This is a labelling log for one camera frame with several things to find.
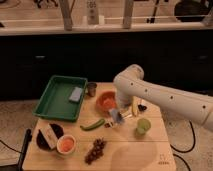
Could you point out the green pepper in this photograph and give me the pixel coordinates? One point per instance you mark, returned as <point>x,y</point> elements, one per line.
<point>93,126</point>

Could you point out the yellow corn cob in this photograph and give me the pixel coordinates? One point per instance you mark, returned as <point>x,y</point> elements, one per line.
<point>134,107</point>

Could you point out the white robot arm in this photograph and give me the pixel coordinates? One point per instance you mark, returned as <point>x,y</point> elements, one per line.
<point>193,106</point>

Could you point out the grey sponge block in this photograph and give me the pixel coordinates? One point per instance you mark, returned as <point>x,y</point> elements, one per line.
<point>76,94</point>

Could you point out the black bar left of table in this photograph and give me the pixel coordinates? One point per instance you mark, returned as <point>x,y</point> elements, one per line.
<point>27,139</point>

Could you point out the green plastic tray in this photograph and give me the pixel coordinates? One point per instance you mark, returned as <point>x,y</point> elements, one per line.
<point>55,101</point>

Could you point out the white bowl orange inside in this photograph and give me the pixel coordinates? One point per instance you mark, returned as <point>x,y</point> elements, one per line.
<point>66,145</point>

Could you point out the white remote on shelf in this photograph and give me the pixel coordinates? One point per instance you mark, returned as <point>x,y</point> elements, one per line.
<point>92,12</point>

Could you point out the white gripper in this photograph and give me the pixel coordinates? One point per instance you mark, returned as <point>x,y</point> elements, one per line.
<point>123,101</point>

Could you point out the grey blue towel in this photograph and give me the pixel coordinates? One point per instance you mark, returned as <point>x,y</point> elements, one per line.
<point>116,116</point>

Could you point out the red orange bowl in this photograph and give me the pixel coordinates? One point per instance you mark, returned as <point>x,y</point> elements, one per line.
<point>106,101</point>

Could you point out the small metal cup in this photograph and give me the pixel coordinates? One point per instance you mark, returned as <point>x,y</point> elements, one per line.
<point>91,89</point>

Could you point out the brown grape bunch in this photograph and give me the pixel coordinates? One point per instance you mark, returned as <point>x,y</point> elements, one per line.
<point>96,151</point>

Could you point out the metal fork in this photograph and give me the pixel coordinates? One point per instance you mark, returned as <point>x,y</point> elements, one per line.
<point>113,124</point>

